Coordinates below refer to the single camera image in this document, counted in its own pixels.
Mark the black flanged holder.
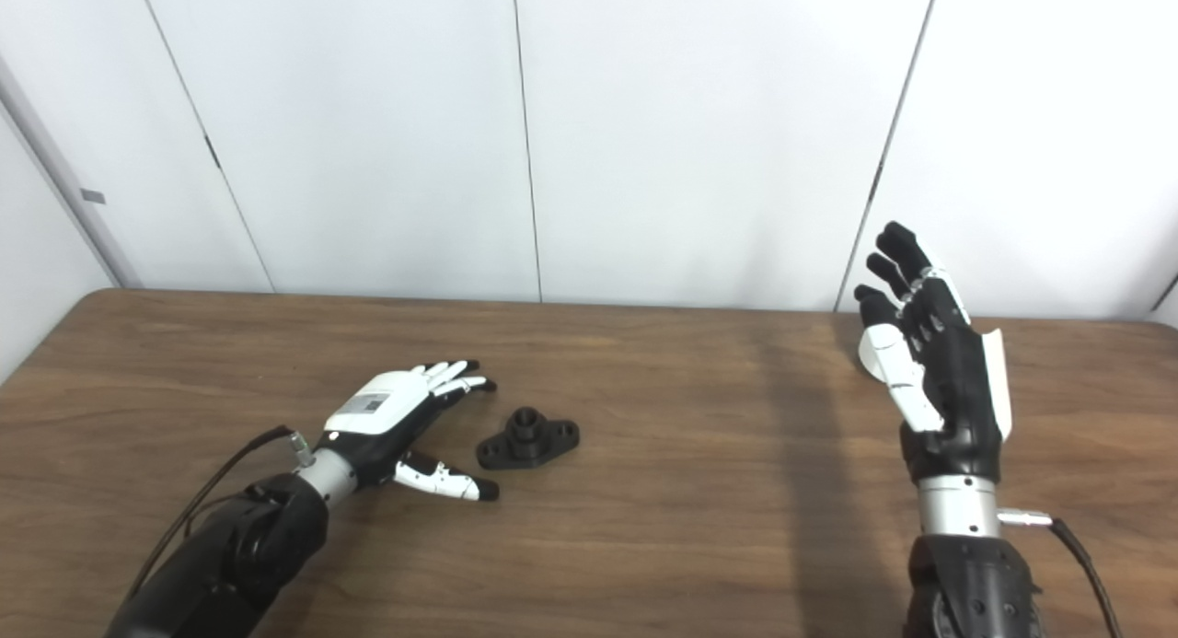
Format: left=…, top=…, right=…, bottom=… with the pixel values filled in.
left=476, top=406, right=581, bottom=471

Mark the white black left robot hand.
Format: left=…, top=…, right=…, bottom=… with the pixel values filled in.
left=318, top=359, right=501, bottom=503

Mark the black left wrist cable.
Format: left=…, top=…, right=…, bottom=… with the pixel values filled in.
left=124, top=424, right=316, bottom=611

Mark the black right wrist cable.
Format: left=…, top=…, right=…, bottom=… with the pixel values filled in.
left=999, top=509, right=1126, bottom=638

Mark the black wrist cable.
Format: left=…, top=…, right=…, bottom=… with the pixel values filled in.
left=999, top=509, right=1126, bottom=638
left=124, top=424, right=316, bottom=611

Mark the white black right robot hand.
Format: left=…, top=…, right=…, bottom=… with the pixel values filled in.
left=853, top=221, right=1013, bottom=484

